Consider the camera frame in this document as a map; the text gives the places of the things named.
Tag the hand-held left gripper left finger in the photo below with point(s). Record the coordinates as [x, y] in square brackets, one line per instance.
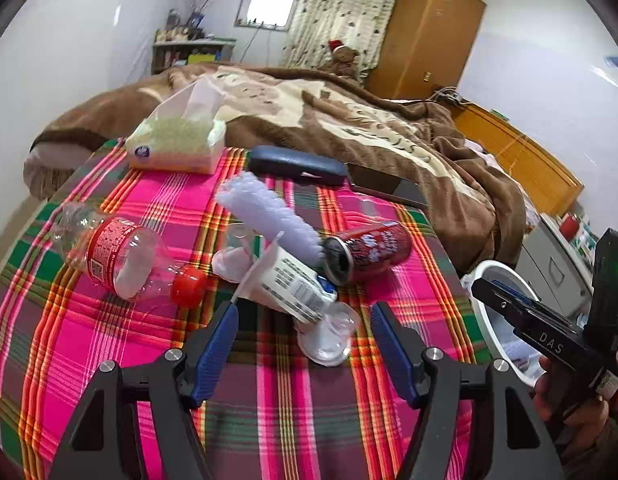
[219, 345]

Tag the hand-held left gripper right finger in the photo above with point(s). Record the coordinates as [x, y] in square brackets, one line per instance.
[394, 350]

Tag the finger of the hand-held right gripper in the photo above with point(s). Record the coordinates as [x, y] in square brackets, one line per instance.
[534, 325]

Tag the white round trash bin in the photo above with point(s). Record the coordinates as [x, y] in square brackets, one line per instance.
[494, 330]

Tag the clear plastic cup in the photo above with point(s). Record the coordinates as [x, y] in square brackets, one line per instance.
[234, 260]

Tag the labelled plastic cup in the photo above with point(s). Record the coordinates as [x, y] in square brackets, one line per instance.
[294, 290]

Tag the red soda can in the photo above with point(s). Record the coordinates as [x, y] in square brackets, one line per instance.
[374, 247]

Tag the white ridged plastic bottle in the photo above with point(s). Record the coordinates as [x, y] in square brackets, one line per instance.
[274, 215]

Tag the clear plastic bottle red label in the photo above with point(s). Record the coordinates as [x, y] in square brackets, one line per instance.
[114, 250]

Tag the person's right forearm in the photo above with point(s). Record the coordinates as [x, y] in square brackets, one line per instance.
[599, 450]

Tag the person's right hand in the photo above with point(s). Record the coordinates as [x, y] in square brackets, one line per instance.
[549, 390]

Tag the grey drawer cabinet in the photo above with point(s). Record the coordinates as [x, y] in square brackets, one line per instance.
[554, 260]

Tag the boxes on cabinet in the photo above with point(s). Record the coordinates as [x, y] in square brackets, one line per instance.
[586, 240]

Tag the red cup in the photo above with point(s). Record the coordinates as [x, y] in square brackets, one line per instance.
[570, 226]

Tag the plaid bed sheet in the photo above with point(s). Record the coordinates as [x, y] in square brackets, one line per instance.
[299, 410]

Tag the black smartphone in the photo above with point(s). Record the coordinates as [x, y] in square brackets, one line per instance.
[389, 185]

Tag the wooden headboard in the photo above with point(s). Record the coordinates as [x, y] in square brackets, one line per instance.
[524, 160]

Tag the pink bed linen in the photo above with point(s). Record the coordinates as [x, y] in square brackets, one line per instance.
[489, 165]

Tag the dark blue glasses case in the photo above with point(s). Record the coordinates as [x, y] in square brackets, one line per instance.
[294, 162]

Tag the tissue pack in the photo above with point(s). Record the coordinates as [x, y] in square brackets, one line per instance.
[179, 140]

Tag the brown patterned blanket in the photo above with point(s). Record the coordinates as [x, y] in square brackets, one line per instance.
[369, 125]

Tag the power strip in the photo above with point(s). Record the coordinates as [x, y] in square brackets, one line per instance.
[451, 96]

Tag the shelf with bottles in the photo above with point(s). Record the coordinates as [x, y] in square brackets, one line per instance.
[189, 52]

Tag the teddy bear with red hat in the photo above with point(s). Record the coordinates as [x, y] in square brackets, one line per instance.
[341, 60]

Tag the wooden wardrobe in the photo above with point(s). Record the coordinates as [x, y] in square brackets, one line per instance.
[424, 35]

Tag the patterned curtain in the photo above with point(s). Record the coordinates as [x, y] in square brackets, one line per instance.
[339, 15]

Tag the small window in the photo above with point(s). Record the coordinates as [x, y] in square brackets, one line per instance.
[269, 7]

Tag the dried branches in vase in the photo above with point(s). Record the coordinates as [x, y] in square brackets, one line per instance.
[201, 2]

